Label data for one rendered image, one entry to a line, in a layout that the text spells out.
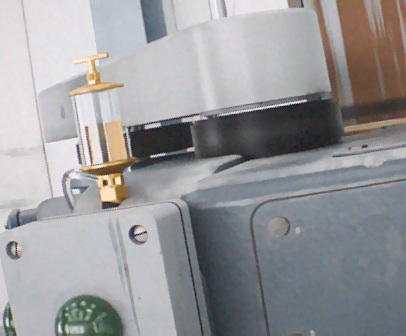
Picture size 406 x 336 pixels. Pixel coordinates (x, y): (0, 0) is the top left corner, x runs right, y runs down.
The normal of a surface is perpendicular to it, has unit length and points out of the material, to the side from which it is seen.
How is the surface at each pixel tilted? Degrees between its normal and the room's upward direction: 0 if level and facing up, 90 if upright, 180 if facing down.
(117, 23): 90
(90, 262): 90
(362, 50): 90
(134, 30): 90
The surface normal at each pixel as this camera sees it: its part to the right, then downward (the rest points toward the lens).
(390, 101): -0.28, 0.10
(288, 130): 0.14, 0.03
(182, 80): -0.91, 0.18
